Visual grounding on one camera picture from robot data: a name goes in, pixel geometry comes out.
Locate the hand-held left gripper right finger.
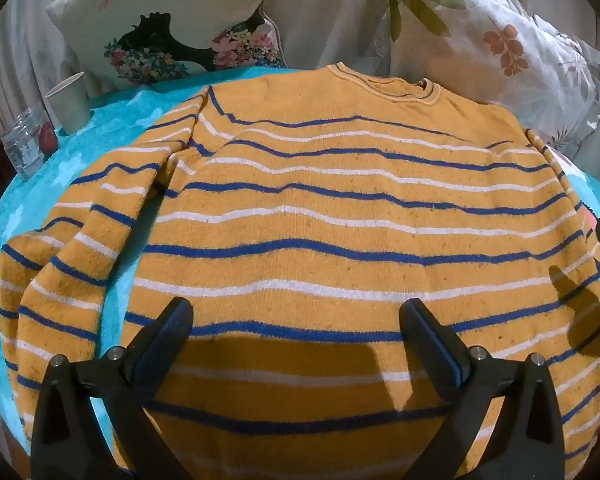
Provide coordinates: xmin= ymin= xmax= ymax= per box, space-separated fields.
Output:
xmin=399 ymin=298 xmax=567 ymax=480

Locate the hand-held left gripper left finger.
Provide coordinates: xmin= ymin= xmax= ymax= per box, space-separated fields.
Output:
xmin=30 ymin=297 xmax=196 ymax=480

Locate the orange striped sweater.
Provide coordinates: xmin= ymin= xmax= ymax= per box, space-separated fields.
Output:
xmin=0 ymin=62 xmax=600 ymax=480

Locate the teal printed blanket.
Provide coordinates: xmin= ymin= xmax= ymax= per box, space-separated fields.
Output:
xmin=0 ymin=67 xmax=600 ymax=461

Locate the white leaf print pillow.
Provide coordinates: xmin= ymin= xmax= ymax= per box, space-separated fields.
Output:
xmin=380 ymin=0 xmax=600 ymax=161

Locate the clear glass jar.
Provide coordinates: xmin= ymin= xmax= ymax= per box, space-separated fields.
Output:
xmin=1 ymin=104 xmax=58 ymax=181

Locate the white paper cup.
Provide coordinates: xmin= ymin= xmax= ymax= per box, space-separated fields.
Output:
xmin=45 ymin=72 xmax=90 ymax=135

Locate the bird and flower print pillow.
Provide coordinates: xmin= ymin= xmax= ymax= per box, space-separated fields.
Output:
xmin=46 ymin=0 xmax=288 ymax=96

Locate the white draped cloth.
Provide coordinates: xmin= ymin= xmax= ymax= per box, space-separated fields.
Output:
xmin=0 ymin=0 xmax=481 ymax=141

